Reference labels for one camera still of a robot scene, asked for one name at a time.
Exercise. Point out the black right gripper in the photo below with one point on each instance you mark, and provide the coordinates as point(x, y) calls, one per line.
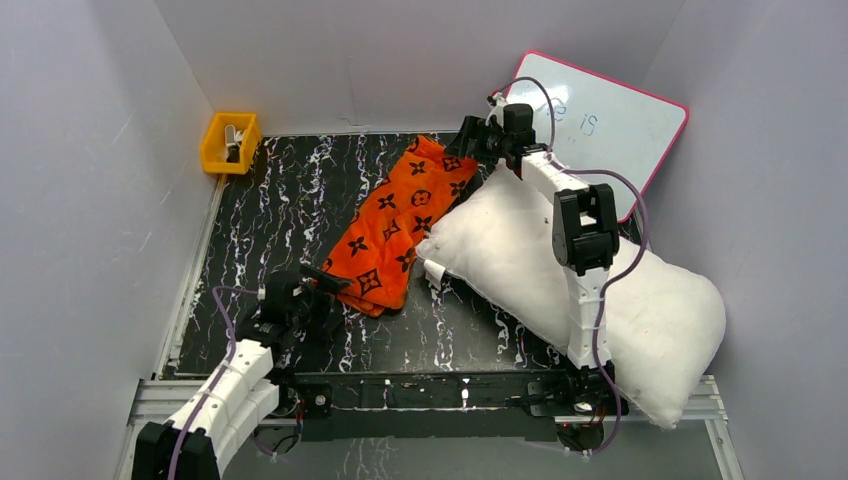
point(474, 127)

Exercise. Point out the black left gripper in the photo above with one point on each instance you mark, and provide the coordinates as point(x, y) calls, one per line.
point(309, 291)

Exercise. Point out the orange patterned pillowcase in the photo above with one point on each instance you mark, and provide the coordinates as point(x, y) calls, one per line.
point(377, 252)

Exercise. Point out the white pillow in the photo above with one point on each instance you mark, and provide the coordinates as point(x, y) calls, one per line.
point(664, 323)

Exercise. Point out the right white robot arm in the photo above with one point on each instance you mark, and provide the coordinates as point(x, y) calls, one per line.
point(584, 226)

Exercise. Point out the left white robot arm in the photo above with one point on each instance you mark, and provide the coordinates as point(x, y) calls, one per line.
point(246, 397)

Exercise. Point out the pink framed whiteboard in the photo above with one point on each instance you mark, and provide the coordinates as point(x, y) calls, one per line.
point(593, 121)

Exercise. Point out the white clips in bin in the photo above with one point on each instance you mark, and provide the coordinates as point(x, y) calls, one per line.
point(233, 140)

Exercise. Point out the yellow plastic bin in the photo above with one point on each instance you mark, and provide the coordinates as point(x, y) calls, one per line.
point(213, 151)

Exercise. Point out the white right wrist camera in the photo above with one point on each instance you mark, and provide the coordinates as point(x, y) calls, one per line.
point(497, 104)

